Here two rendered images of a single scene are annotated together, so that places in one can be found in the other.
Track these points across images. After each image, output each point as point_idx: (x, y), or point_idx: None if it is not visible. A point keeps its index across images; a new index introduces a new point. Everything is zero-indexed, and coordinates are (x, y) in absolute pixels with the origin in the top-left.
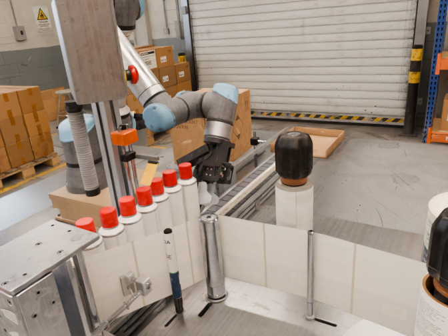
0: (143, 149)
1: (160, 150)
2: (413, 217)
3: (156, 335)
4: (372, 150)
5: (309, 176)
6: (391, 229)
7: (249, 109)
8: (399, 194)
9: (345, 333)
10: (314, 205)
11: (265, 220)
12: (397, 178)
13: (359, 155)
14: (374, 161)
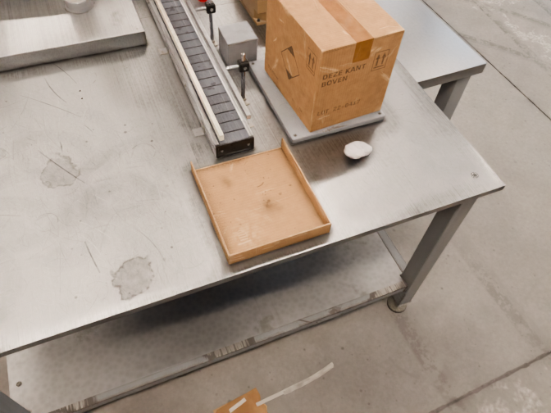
0: (437, 65)
1: (416, 75)
2: (25, 106)
3: None
4: (147, 238)
5: (171, 119)
6: (25, 52)
7: (313, 75)
8: (52, 135)
9: None
10: (124, 78)
11: (125, 17)
12: (68, 169)
13: (154, 206)
14: (121, 198)
